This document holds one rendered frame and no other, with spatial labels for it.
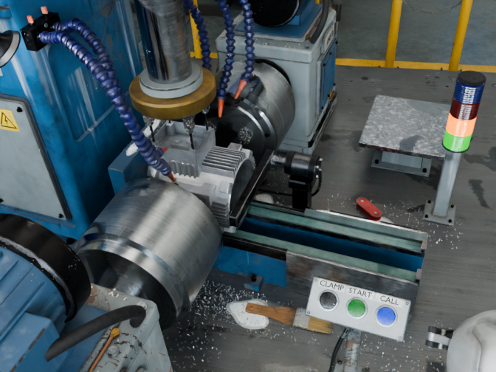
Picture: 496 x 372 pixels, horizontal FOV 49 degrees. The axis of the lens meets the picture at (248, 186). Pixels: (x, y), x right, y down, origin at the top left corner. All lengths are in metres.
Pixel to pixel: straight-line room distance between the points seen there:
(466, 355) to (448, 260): 0.97
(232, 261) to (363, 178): 0.51
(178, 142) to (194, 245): 0.30
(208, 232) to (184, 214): 0.06
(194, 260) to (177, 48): 0.40
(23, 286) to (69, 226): 0.63
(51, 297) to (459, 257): 1.02
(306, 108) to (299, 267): 0.53
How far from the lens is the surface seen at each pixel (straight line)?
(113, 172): 1.17
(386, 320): 0.96
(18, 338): 0.70
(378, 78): 2.11
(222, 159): 1.20
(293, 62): 1.53
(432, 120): 1.69
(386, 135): 1.60
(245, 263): 1.31
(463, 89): 1.30
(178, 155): 1.19
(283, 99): 1.40
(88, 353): 0.83
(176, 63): 1.08
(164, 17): 1.04
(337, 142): 1.76
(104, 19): 1.27
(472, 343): 0.48
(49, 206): 1.33
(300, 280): 1.28
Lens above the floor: 1.84
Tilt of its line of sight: 41 degrees down
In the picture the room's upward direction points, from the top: 4 degrees counter-clockwise
